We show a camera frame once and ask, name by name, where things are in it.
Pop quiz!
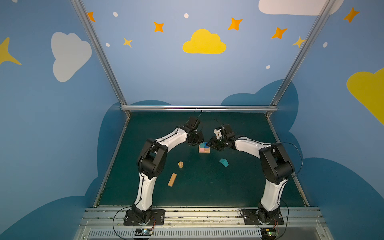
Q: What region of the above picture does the left controller board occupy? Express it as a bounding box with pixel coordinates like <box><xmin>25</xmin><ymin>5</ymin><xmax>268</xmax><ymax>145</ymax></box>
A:
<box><xmin>134</xmin><ymin>229</ymin><xmax>154</xmax><ymax>238</ymax></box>

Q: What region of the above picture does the right aluminium frame post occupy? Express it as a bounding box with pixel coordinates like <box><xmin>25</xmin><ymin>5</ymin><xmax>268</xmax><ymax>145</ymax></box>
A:
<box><xmin>266</xmin><ymin>0</ymin><xmax>337</xmax><ymax>119</ymax></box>

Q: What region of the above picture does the aluminium frame post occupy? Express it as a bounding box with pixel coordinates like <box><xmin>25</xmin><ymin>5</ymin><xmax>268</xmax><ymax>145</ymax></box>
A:
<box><xmin>71</xmin><ymin>0</ymin><xmax>131</xmax><ymax>118</ymax></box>
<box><xmin>266</xmin><ymin>0</ymin><xmax>337</xmax><ymax>119</ymax></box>

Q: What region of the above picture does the controller board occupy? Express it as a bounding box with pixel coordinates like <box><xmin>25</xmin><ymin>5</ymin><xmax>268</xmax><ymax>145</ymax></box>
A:
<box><xmin>260</xmin><ymin>228</ymin><xmax>278</xmax><ymax>240</ymax></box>
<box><xmin>134</xmin><ymin>229</ymin><xmax>154</xmax><ymax>238</ymax></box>

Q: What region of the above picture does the front aluminium rail bed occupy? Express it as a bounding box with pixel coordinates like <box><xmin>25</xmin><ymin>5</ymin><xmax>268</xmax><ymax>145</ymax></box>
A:
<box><xmin>74</xmin><ymin>207</ymin><xmax>333</xmax><ymax>240</ymax></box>

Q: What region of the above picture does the right controller board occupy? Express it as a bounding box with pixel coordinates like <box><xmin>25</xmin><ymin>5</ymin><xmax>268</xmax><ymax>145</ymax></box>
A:
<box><xmin>260</xmin><ymin>228</ymin><xmax>278</xmax><ymax>240</ymax></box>

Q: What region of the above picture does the left aluminium frame post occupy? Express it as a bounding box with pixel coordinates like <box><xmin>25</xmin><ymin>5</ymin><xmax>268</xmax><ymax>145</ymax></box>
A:
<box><xmin>71</xmin><ymin>0</ymin><xmax>131</xmax><ymax>118</ymax></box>

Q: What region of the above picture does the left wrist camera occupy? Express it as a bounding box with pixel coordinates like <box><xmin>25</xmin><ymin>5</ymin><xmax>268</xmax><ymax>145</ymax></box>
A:
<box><xmin>185</xmin><ymin>117</ymin><xmax>201</xmax><ymax>131</ymax></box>

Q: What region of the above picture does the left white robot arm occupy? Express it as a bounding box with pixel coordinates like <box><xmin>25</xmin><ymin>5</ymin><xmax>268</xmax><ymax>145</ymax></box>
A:
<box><xmin>129</xmin><ymin>126</ymin><xmax>204</xmax><ymax>224</ymax></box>

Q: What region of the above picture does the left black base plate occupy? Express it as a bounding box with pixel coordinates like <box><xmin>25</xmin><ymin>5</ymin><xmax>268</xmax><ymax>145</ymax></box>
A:
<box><xmin>123</xmin><ymin>210</ymin><xmax>165</xmax><ymax>226</ymax></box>

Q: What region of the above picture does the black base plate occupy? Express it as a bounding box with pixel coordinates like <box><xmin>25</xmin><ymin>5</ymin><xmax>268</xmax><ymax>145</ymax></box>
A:
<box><xmin>123</xmin><ymin>210</ymin><xmax>165</xmax><ymax>226</ymax></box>
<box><xmin>240</xmin><ymin>209</ymin><xmax>285</xmax><ymax>225</ymax></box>

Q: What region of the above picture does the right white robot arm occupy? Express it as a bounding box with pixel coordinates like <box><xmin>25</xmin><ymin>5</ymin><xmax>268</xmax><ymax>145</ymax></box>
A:
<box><xmin>207</xmin><ymin>136</ymin><xmax>295</xmax><ymax>225</ymax></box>

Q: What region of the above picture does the back aluminium frame rail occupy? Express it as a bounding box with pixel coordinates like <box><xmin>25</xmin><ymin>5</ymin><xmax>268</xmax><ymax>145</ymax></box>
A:
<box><xmin>121</xmin><ymin>105</ymin><xmax>278</xmax><ymax>112</ymax></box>

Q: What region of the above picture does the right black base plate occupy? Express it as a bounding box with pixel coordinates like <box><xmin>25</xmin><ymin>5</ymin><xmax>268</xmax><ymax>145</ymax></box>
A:
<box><xmin>240</xmin><ymin>209</ymin><xmax>285</xmax><ymax>225</ymax></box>

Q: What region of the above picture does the teal house-shaped block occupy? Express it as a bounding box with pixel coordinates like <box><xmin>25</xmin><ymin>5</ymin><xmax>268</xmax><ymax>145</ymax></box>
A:
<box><xmin>219</xmin><ymin>159</ymin><xmax>229</xmax><ymax>167</ymax></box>

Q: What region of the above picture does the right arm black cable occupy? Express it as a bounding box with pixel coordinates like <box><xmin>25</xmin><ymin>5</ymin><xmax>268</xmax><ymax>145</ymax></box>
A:
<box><xmin>281</xmin><ymin>141</ymin><xmax>304</xmax><ymax>178</ymax></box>

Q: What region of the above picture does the long natural wood block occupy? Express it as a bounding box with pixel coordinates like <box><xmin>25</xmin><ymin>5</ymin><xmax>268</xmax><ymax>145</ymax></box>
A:
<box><xmin>168</xmin><ymin>173</ymin><xmax>177</xmax><ymax>187</ymax></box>

